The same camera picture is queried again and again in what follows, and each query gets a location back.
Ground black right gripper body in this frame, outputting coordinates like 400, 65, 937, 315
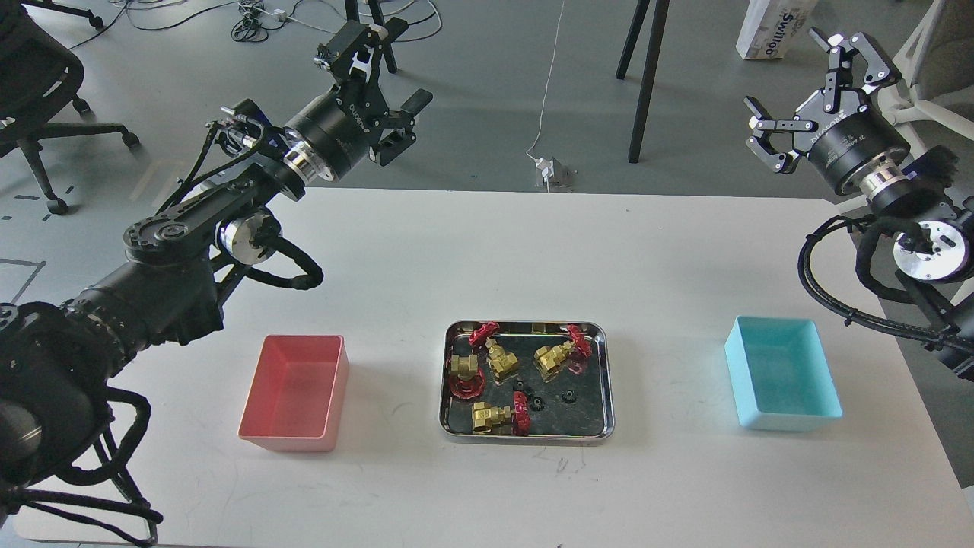
801, 90, 910, 196

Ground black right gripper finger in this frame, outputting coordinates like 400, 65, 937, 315
744, 96, 819, 175
808, 27, 902, 96

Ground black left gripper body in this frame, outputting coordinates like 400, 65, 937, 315
286, 78, 387, 183

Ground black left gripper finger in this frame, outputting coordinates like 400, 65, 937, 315
314, 21, 380, 84
369, 89, 434, 167

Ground brass valve red handle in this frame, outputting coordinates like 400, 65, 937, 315
447, 352, 485, 401

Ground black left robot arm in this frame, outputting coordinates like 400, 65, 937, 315
1, 18, 432, 547

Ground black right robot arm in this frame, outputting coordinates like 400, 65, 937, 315
744, 27, 973, 381

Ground white cardboard box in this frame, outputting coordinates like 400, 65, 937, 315
735, 1, 818, 60

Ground light blue plastic box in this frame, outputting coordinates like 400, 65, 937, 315
724, 315, 843, 432

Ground brass valve upper middle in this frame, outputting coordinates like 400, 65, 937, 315
469, 320, 520, 383

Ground pink plastic box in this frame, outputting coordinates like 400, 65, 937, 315
237, 334, 350, 452

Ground brass valve upper right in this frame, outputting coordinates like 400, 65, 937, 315
533, 325, 594, 382

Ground brass valve bottom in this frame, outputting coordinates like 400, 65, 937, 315
472, 391, 531, 436

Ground white power adapter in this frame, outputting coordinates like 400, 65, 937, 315
533, 158, 573, 192

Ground black table leg right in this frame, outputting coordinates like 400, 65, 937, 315
616, 1, 670, 164

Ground metal tray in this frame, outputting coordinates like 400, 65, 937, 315
438, 320, 615, 444

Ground black office chair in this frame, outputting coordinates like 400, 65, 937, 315
1, 1, 139, 215

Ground black floor cables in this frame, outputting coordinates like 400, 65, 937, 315
107, 0, 443, 43

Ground white cable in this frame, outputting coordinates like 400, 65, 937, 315
527, 0, 568, 161

